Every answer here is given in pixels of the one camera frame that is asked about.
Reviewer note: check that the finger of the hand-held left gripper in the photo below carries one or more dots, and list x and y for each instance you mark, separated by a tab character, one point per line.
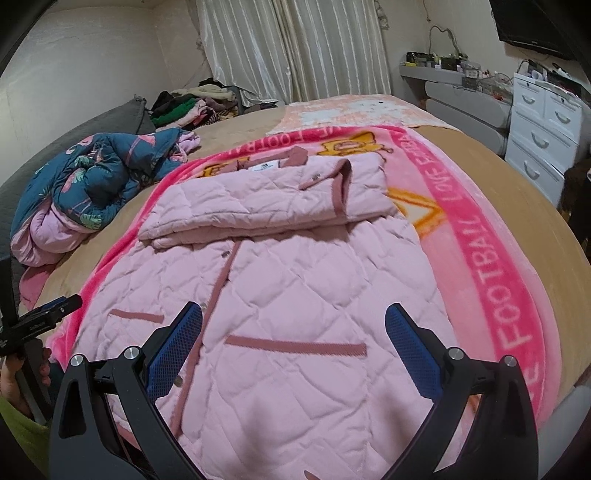
60	308

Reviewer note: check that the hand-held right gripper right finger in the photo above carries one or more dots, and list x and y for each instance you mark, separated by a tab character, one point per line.
411	350

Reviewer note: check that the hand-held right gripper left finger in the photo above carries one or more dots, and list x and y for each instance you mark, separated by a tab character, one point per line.
178	350

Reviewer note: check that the pink quilted jacket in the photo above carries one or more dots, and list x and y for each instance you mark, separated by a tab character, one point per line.
300	300

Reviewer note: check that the person's left forearm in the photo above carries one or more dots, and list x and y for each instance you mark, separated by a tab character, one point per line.
23	434

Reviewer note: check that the pile of mixed clothes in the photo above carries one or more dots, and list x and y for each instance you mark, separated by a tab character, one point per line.
194	108

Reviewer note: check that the person's left hand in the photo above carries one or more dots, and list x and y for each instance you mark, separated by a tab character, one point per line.
23	378

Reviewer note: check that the dark pink cloth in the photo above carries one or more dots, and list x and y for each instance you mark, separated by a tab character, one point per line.
34	286

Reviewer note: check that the pink printed blanket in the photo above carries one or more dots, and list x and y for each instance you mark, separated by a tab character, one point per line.
485	258

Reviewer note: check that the blue floral comforter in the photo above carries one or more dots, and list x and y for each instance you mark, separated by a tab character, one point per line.
92	180

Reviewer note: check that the grey headboard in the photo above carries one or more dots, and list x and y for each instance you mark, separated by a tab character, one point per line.
69	134

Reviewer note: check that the bed with tan sheet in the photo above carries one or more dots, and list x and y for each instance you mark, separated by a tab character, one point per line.
521	175

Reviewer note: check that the dark hanging clothing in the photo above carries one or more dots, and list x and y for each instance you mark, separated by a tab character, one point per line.
577	194

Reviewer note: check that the grey dressing table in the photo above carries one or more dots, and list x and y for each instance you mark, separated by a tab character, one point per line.
461	110

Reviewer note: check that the pale pink patterned blanket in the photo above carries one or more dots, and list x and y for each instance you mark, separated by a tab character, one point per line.
360	108

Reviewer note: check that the white drawer cabinet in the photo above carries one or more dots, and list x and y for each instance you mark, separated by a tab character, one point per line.
545	134

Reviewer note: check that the small clutter on dressing table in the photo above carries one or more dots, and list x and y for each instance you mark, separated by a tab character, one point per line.
457	69

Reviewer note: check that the white pleated curtain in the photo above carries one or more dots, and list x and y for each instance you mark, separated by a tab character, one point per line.
300	50

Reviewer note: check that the black wall television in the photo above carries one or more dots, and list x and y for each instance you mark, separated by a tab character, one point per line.
531	23

